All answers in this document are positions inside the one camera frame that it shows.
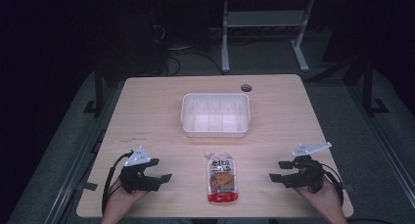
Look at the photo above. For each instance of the white plastic container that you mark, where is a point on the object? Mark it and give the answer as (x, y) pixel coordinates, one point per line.
(215, 119)

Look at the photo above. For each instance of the black tape piece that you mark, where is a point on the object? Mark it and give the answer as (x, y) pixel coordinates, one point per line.
(90, 186)

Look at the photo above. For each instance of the person's right hand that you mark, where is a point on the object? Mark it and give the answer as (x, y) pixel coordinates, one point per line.
(323, 201)

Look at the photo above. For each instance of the white metal desk frame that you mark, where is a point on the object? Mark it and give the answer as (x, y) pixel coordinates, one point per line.
(266, 18)

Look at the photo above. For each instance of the spouted food pouch red base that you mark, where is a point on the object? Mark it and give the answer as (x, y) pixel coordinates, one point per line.
(221, 180)

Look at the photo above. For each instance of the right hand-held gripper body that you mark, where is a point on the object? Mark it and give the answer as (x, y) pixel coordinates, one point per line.
(308, 176)

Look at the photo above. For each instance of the black metal stand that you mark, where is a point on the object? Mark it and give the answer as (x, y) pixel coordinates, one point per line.
(99, 93)
(368, 87)

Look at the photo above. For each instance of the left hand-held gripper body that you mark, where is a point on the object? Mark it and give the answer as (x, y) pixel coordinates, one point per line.
(137, 180)

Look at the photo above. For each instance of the person's left hand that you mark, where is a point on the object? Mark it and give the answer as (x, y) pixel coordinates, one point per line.
(122, 201)

